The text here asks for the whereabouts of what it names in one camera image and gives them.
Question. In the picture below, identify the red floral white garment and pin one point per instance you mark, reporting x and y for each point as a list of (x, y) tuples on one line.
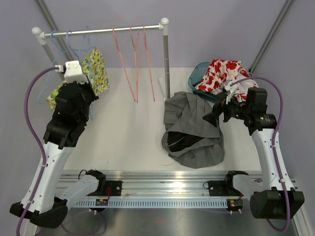
[(217, 73)]

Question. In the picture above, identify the pink hanger of dotted skirt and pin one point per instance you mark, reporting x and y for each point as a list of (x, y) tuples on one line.
[(123, 64)]

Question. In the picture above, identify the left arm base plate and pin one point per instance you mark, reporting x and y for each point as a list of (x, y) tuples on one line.
[(111, 188)]

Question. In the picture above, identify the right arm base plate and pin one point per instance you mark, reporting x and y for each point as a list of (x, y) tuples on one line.
[(218, 188)]

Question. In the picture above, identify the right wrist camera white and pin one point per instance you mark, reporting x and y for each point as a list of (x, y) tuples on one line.
[(229, 88)]

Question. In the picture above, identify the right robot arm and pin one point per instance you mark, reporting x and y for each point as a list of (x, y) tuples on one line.
[(275, 197)]

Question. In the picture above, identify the lemon print garment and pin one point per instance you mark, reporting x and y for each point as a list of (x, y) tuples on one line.
[(96, 71)]

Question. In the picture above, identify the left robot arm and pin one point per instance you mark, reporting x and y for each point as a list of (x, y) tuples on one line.
[(41, 204)]

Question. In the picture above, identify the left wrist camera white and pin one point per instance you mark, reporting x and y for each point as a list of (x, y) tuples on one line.
[(73, 72)]

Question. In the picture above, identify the metal clothes rack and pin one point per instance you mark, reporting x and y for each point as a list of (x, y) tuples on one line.
[(162, 26)]

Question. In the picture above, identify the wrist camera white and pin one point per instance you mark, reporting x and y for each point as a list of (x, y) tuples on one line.
[(73, 72), (229, 88)]

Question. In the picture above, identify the teal plastic bin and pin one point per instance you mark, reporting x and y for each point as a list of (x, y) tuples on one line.
[(195, 77)]

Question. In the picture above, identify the grey garment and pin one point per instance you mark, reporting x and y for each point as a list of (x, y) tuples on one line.
[(189, 139)]

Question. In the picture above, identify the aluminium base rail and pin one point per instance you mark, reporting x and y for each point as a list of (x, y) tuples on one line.
[(164, 184)]

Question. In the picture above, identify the slotted cable duct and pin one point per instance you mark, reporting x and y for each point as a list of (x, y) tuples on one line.
[(151, 203)]

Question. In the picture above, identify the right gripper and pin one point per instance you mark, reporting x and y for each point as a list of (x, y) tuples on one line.
[(213, 117)]

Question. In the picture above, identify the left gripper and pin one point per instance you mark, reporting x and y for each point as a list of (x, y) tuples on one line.
[(87, 86)]

